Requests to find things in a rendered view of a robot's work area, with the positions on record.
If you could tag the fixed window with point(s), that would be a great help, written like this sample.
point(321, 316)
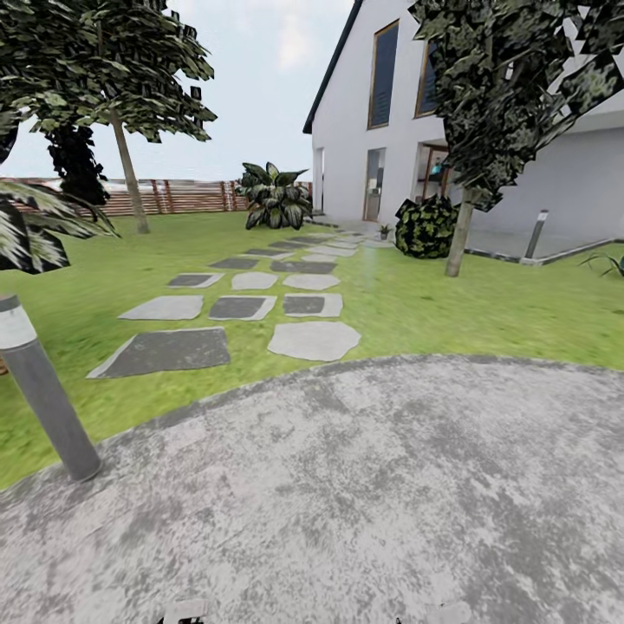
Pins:
point(375, 173)

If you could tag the door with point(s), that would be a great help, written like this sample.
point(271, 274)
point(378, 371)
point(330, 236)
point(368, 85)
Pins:
point(432, 174)

